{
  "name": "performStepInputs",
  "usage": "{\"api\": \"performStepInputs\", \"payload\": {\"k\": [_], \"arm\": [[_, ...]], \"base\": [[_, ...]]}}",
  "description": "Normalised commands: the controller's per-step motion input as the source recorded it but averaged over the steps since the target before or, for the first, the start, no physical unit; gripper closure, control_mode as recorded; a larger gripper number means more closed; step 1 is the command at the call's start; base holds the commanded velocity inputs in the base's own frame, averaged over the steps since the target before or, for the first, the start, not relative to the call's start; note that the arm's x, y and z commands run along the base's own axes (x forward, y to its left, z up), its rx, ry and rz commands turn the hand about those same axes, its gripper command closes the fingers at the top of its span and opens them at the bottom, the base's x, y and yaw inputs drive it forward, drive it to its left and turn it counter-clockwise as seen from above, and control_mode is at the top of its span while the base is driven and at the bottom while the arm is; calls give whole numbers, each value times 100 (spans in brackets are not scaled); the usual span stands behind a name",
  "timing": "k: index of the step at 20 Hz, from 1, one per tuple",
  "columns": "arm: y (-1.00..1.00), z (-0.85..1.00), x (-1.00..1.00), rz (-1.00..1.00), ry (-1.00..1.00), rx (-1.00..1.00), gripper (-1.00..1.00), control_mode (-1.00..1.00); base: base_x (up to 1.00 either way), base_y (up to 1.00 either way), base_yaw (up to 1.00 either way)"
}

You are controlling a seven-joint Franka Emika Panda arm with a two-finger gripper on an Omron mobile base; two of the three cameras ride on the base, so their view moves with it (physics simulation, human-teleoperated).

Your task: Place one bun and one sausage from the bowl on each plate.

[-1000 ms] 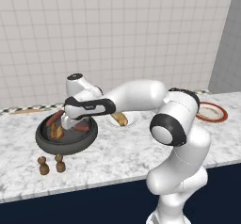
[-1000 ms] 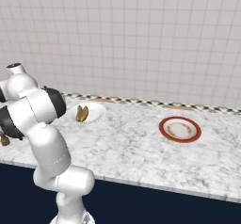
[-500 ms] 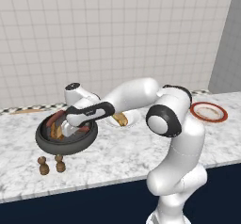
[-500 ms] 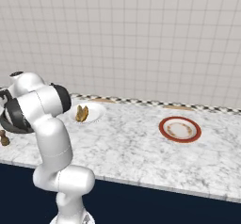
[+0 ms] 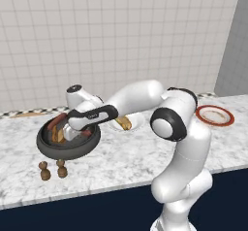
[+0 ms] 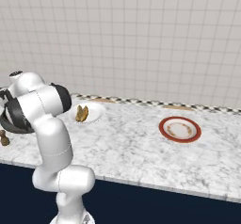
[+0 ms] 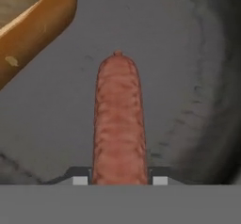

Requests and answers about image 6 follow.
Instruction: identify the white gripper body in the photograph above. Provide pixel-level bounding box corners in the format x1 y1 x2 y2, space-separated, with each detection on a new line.
0 99 8 116

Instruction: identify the brown sausage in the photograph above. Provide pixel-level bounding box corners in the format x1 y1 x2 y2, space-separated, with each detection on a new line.
74 104 84 123

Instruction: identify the tan bun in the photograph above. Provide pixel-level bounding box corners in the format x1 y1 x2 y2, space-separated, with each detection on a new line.
80 104 90 122

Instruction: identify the white bowl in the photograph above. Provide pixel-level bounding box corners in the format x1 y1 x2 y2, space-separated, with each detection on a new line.
68 102 107 125

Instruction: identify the red rimmed white plate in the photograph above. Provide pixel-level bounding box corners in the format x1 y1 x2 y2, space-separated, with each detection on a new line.
158 116 202 144

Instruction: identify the small brown pepper mill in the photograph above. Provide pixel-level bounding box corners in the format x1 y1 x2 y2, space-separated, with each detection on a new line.
0 129 11 147

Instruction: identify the dark blue counter cabinet front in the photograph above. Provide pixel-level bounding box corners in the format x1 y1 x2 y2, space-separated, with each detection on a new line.
0 163 241 224

